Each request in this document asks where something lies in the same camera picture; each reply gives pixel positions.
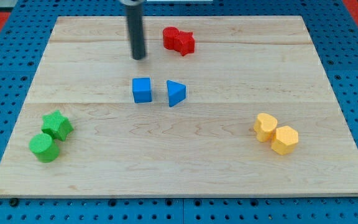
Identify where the red star block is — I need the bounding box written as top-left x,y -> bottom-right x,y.
173,30 -> 195,56

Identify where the light wooden board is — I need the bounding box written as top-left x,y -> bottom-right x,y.
0,16 -> 358,198

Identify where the green star block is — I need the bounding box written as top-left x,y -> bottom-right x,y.
41,110 -> 74,141

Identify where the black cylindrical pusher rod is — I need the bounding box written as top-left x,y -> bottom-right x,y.
125,0 -> 146,60

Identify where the red cylinder block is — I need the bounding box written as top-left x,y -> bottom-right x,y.
162,26 -> 179,50

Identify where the blue triangle block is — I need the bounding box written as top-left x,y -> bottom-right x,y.
167,80 -> 186,107

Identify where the yellow hexagon block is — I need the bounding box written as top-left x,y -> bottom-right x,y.
271,126 -> 299,156

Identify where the yellow heart block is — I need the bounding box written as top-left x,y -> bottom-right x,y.
254,113 -> 278,142

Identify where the green cylinder block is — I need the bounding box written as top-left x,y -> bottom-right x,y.
29,133 -> 60,163

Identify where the blue cube block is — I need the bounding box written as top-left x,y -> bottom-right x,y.
132,77 -> 152,103

